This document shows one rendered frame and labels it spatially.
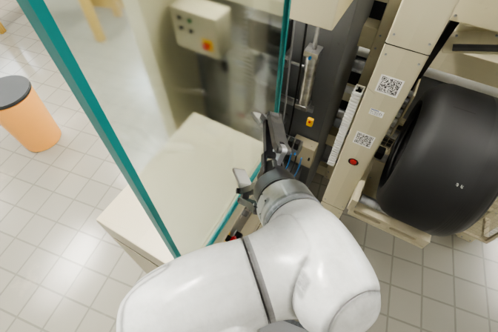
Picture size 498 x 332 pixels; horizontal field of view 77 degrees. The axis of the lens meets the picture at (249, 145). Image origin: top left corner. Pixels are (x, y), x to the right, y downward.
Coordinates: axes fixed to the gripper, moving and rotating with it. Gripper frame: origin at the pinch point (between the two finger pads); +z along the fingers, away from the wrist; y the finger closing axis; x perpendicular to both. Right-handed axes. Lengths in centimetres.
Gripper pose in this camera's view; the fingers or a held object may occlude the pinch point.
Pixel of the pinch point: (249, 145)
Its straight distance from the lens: 66.8
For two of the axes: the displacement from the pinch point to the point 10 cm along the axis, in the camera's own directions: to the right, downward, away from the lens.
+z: -2.6, -4.3, 8.7
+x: 9.2, 1.7, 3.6
